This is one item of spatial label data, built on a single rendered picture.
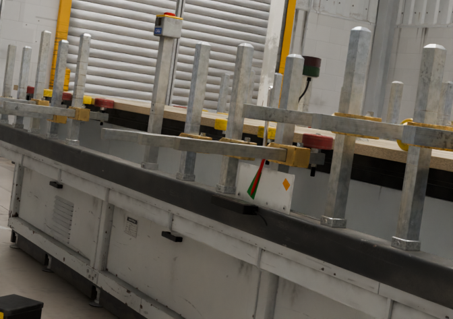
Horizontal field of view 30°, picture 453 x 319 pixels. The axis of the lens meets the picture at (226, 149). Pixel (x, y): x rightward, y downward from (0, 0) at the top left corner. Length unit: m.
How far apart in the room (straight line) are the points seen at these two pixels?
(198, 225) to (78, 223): 1.54
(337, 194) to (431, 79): 0.38
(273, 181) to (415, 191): 0.51
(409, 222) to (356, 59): 0.42
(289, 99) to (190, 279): 1.08
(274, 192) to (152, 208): 0.77
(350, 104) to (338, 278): 0.41
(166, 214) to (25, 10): 7.60
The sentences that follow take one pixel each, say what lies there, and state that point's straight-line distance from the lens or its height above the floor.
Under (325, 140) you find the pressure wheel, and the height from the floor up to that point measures 0.90.
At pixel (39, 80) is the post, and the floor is 0.95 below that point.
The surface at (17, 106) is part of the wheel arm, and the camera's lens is 3.42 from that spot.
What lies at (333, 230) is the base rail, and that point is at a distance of 1.98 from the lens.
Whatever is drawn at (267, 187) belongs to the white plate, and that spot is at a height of 0.75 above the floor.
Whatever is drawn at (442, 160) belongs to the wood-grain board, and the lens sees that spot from 1.99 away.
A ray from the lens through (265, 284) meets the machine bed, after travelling 2.62.
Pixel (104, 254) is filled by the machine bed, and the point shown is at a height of 0.24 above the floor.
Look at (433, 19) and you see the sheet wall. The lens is 12.25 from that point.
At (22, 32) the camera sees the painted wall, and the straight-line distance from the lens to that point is 10.21.
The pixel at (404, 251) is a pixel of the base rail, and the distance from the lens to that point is 1.81.
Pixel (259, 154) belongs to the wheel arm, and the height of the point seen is 0.84.
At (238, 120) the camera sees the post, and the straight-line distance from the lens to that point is 2.42.
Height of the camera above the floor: 0.95
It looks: 3 degrees down
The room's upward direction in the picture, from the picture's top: 8 degrees clockwise
